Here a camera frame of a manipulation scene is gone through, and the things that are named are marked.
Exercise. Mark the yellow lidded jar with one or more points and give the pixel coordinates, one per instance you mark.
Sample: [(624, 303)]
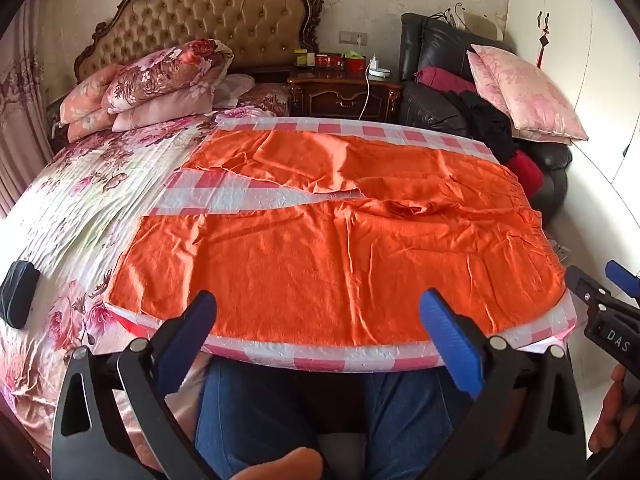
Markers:
[(300, 57)]

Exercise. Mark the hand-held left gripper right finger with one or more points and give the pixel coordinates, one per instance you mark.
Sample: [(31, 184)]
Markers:
[(450, 340)]

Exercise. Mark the person's legs in blue jeans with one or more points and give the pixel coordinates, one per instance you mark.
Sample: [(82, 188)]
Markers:
[(280, 410)]

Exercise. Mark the orange pants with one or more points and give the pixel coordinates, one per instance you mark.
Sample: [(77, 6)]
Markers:
[(320, 260)]

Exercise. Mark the white wardrobe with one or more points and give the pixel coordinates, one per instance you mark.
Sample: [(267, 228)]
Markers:
[(600, 85)]

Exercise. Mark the white charger plug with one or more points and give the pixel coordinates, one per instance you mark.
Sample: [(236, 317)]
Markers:
[(375, 62)]

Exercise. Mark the pink white checked tablecloth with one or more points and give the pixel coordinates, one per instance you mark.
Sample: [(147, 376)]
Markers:
[(200, 192)]

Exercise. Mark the large pink satin pillow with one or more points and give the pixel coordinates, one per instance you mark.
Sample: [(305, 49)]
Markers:
[(525, 95)]

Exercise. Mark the carved wooden nightstand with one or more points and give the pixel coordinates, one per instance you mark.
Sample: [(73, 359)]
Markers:
[(345, 97)]

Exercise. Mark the dark blue pouch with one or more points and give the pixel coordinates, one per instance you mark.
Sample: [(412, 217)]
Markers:
[(17, 292)]

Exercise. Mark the white round device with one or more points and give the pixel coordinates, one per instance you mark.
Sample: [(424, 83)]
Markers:
[(380, 73)]

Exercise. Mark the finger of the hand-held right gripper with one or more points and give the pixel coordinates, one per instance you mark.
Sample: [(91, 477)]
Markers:
[(582, 285), (622, 277)]

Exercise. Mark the red cloth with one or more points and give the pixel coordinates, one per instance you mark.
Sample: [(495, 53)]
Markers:
[(525, 170)]

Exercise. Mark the wall socket panel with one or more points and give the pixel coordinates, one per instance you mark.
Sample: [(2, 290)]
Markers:
[(353, 37)]

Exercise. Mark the red tassel ornament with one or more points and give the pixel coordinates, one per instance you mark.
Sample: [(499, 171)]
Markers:
[(542, 42)]

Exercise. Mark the black leather sofa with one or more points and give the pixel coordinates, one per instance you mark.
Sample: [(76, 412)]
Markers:
[(435, 42)]

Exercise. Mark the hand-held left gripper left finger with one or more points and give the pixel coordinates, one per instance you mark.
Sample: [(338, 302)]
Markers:
[(192, 325)]

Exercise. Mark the red container with green top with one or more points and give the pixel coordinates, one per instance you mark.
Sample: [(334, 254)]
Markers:
[(356, 65)]

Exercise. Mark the person's bare foot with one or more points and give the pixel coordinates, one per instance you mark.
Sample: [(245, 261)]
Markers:
[(280, 465)]

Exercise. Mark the black clothes pile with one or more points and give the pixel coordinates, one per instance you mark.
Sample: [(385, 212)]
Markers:
[(487, 120)]

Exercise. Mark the floral bedspread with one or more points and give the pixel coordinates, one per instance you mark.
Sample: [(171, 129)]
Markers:
[(75, 200)]

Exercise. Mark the red box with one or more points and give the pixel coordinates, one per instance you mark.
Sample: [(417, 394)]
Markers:
[(327, 61)]

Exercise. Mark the pink patterned curtain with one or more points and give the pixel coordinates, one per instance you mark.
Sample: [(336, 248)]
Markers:
[(20, 110)]

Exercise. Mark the person's right hand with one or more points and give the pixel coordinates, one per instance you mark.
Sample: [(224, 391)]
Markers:
[(607, 410)]

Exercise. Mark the plain light pink pillow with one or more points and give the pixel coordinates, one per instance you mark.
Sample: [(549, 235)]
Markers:
[(160, 110)]

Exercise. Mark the white patterned pillow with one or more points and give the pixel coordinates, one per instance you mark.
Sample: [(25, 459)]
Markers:
[(232, 87)]

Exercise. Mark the tufted carved wooden headboard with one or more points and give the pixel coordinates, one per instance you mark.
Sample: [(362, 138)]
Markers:
[(220, 15)]

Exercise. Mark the dark pink floral pillow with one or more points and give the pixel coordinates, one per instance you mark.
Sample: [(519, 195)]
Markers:
[(265, 100)]

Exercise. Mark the maroon cushion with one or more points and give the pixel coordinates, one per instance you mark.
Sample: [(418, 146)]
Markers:
[(445, 80)]

